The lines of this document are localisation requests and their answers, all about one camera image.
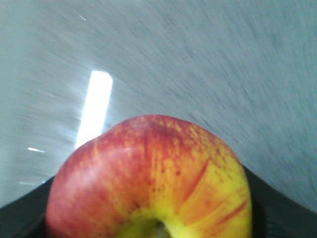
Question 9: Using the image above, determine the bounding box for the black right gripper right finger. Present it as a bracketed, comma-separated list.
[243, 167, 317, 238]

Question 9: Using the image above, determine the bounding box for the red yellow apple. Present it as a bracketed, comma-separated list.
[46, 115, 252, 238]

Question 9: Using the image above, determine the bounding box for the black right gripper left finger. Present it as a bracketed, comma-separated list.
[0, 178, 53, 238]

